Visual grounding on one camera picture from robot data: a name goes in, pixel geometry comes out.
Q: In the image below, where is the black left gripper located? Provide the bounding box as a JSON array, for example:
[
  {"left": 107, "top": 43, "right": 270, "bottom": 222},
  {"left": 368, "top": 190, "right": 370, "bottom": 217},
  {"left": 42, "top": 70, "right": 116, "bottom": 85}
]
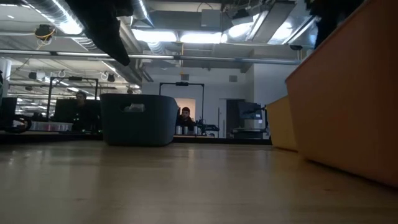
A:
[{"left": 67, "top": 0, "right": 134, "bottom": 67}]

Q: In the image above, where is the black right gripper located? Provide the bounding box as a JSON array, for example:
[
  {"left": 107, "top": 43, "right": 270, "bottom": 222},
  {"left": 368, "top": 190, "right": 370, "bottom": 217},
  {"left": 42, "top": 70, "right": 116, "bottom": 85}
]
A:
[{"left": 306, "top": 0, "right": 364, "bottom": 49}]

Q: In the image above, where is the silver soda can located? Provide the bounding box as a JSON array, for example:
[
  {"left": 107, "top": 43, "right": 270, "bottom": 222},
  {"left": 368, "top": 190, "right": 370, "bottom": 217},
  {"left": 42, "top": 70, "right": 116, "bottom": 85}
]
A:
[{"left": 124, "top": 103, "right": 146, "bottom": 113}]

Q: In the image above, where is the orange plastic bin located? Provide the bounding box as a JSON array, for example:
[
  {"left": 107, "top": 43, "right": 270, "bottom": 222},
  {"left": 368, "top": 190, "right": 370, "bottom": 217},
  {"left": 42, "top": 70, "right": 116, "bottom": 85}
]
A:
[{"left": 285, "top": 0, "right": 398, "bottom": 189}]

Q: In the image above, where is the teal plastic bin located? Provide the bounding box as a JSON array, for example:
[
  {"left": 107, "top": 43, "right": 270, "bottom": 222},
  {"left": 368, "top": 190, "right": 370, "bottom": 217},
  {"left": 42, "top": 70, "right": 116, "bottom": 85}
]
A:
[{"left": 99, "top": 93, "right": 180, "bottom": 147}]

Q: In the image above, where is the yellow plastic bin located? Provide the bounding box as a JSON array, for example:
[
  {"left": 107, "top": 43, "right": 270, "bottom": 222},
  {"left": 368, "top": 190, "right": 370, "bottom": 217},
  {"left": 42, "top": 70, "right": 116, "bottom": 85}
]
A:
[{"left": 266, "top": 95, "right": 299, "bottom": 152}]

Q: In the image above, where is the bright ceiling light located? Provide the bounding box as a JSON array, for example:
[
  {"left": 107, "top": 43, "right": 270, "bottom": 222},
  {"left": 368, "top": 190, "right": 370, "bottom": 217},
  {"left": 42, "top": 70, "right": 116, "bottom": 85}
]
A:
[
  {"left": 179, "top": 32, "right": 228, "bottom": 44},
  {"left": 132, "top": 29, "right": 178, "bottom": 43}
]

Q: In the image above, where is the person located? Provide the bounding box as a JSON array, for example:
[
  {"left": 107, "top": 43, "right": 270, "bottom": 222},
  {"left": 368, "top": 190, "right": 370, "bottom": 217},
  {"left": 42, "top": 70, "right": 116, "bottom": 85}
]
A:
[
  {"left": 176, "top": 106, "right": 197, "bottom": 131},
  {"left": 73, "top": 90, "right": 102, "bottom": 131}
]

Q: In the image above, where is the grey horizontal ceiling pipe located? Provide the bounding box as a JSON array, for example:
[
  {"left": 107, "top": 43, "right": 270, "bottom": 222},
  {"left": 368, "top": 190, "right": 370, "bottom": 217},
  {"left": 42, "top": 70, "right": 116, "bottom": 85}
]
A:
[{"left": 0, "top": 49, "right": 302, "bottom": 65}]

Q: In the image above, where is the pale door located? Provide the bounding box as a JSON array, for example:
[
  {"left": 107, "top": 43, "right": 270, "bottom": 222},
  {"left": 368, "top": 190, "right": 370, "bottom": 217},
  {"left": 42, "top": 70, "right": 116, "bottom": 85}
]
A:
[{"left": 177, "top": 98, "right": 197, "bottom": 110}]

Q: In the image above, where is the grey ceiling box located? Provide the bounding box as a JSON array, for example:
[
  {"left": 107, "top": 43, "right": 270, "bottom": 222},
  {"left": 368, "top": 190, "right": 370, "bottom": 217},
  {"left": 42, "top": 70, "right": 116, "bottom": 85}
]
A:
[{"left": 201, "top": 9, "right": 222, "bottom": 28}]

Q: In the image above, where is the large silver spiral duct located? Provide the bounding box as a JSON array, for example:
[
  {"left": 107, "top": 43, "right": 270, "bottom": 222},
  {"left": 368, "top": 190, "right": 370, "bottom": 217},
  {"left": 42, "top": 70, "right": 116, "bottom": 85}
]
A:
[{"left": 24, "top": 0, "right": 103, "bottom": 52}]

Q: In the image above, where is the silver spiral ceiling duct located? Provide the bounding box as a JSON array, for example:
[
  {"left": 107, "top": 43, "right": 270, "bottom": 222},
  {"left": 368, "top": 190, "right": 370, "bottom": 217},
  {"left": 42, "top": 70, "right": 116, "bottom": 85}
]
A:
[{"left": 132, "top": 0, "right": 155, "bottom": 28}]

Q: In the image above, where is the black gantry frame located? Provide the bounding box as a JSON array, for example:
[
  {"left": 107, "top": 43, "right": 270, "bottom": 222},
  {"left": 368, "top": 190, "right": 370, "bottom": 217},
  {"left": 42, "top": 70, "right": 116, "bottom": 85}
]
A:
[
  {"left": 46, "top": 76, "right": 100, "bottom": 122},
  {"left": 159, "top": 82, "right": 205, "bottom": 125}
]

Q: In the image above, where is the flat metal ceiling duct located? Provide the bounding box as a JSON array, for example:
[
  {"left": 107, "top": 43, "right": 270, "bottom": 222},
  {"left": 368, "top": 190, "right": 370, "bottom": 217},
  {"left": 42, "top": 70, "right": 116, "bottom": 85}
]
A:
[{"left": 250, "top": 0, "right": 297, "bottom": 44}]

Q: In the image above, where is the black ceiling device yellow cable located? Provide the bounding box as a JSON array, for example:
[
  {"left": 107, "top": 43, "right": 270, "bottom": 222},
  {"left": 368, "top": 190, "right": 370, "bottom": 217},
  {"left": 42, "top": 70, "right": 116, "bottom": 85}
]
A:
[{"left": 34, "top": 24, "right": 56, "bottom": 43}]

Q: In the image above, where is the black cable ring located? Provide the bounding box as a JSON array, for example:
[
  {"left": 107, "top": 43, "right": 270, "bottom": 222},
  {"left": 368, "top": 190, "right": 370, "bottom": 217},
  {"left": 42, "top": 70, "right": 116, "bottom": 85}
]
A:
[{"left": 3, "top": 114, "right": 32, "bottom": 134}]

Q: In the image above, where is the dark wall monitor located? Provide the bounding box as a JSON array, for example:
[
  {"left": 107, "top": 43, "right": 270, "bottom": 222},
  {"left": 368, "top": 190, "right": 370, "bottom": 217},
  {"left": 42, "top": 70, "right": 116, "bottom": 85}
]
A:
[{"left": 238, "top": 101, "right": 264, "bottom": 121}]

